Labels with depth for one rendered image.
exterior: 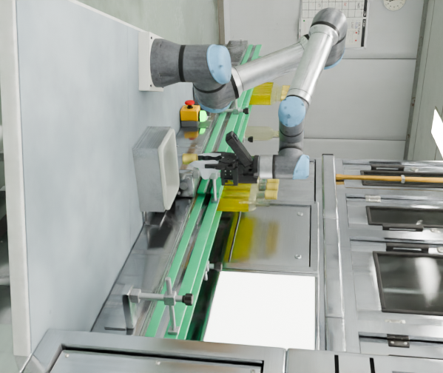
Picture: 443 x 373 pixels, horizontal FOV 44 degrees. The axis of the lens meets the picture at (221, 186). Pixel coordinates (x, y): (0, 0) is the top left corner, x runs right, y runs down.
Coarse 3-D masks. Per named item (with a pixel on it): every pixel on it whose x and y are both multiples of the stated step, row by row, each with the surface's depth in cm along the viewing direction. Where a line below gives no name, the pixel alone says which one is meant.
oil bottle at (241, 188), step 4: (240, 184) 204; (244, 184) 204; (248, 184) 204; (224, 188) 202; (228, 188) 202; (232, 188) 202; (236, 188) 202; (240, 188) 202; (244, 188) 201; (248, 188) 201; (252, 188) 201; (256, 188) 202; (252, 192) 200; (256, 192) 200
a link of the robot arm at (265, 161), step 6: (264, 156) 166; (270, 156) 166; (258, 162) 166; (264, 162) 165; (270, 162) 164; (258, 168) 165; (264, 168) 165; (270, 168) 164; (258, 174) 166; (264, 174) 165; (270, 174) 165
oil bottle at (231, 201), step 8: (224, 192) 199; (232, 192) 199; (240, 192) 199; (248, 192) 198; (224, 200) 196; (232, 200) 195; (240, 200) 195; (248, 200) 195; (256, 200) 196; (224, 208) 198; (232, 208) 197; (240, 208) 197; (248, 208) 196
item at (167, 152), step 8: (168, 136) 169; (160, 144) 166; (168, 144) 178; (160, 152) 162; (168, 152) 179; (176, 152) 180; (160, 160) 163; (168, 160) 181; (176, 160) 181; (160, 168) 164; (168, 168) 182; (176, 168) 182; (168, 176) 184; (176, 176) 184; (168, 184) 185; (176, 184) 184; (168, 192) 180; (176, 192) 182; (168, 200) 176; (168, 208) 172
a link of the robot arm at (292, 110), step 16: (320, 16) 170; (336, 16) 170; (320, 32) 167; (336, 32) 168; (320, 48) 165; (304, 64) 163; (320, 64) 164; (304, 80) 160; (288, 96) 160; (304, 96) 159; (288, 112) 154; (304, 112) 156; (288, 128) 159
